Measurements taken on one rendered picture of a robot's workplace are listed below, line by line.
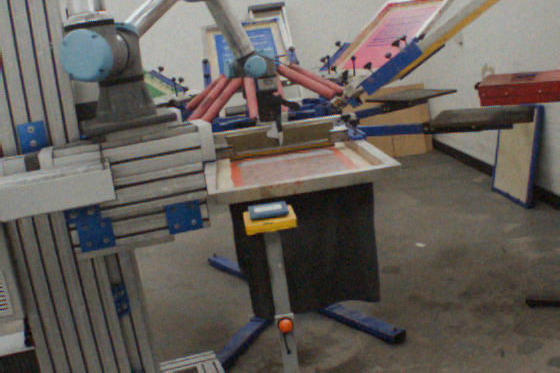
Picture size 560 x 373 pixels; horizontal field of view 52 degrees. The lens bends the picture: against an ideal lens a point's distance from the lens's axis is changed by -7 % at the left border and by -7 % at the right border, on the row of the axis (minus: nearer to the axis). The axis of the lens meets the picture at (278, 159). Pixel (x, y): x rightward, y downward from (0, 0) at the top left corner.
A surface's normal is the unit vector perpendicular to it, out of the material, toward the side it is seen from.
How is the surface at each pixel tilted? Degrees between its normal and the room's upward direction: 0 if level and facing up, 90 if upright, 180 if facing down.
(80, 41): 97
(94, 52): 97
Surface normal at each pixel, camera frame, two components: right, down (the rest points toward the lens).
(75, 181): 0.30, 0.14
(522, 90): -0.41, 0.23
